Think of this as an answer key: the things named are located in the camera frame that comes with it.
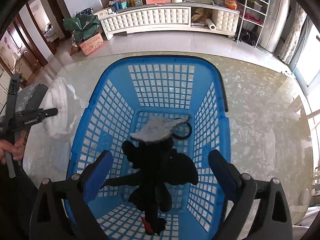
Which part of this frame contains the person's left hand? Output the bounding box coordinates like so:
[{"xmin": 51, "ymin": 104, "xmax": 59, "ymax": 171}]
[{"xmin": 0, "ymin": 138, "xmax": 25, "ymax": 165}]

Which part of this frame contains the beige patterned curtain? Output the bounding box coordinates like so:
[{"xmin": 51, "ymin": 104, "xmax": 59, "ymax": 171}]
[{"xmin": 279, "ymin": 3, "xmax": 307, "ymax": 64}]

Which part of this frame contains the tall grey air conditioner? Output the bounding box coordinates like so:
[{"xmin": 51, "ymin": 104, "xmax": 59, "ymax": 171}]
[{"xmin": 258, "ymin": 0, "xmax": 290, "ymax": 53}]

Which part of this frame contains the white metal shelf rack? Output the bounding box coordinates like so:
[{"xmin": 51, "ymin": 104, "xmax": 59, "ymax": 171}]
[{"xmin": 235, "ymin": 0, "xmax": 271, "ymax": 47}]

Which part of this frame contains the green plastic bag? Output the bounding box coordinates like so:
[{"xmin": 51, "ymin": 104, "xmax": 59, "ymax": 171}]
[{"xmin": 63, "ymin": 14, "xmax": 100, "ymax": 43}]

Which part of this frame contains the black hair band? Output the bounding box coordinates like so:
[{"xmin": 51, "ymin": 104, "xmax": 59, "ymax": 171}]
[{"xmin": 172, "ymin": 120, "xmax": 193, "ymax": 140}]

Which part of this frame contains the black plush toy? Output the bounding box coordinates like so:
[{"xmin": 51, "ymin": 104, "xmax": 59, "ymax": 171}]
[{"xmin": 102, "ymin": 138, "xmax": 199, "ymax": 235}]

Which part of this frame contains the white tufted TV cabinet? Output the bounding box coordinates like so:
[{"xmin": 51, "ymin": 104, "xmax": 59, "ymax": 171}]
[{"xmin": 95, "ymin": 2, "xmax": 239, "ymax": 40}]

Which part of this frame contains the paper towel roll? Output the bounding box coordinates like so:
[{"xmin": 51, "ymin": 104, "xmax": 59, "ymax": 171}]
[{"xmin": 205, "ymin": 18, "xmax": 216, "ymax": 31}]

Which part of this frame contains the grey felt cloth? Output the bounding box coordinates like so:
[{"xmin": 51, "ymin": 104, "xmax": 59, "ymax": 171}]
[{"xmin": 130, "ymin": 115, "xmax": 192, "ymax": 144}]

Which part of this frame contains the blue plastic laundry basket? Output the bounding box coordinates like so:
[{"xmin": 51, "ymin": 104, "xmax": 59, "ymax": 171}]
[{"xmin": 67, "ymin": 55, "xmax": 231, "ymax": 239}]

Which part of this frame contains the pink cardboard box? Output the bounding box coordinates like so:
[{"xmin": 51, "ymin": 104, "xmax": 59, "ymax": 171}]
[{"xmin": 80, "ymin": 33, "xmax": 104, "ymax": 56}]

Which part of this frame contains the white quilted cloth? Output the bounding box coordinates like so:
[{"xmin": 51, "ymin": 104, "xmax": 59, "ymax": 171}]
[{"xmin": 41, "ymin": 77, "xmax": 87, "ymax": 139}]

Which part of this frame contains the orange bag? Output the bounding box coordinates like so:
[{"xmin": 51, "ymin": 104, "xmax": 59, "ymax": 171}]
[{"xmin": 225, "ymin": 0, "xmax": 238, "ymax": 10}]

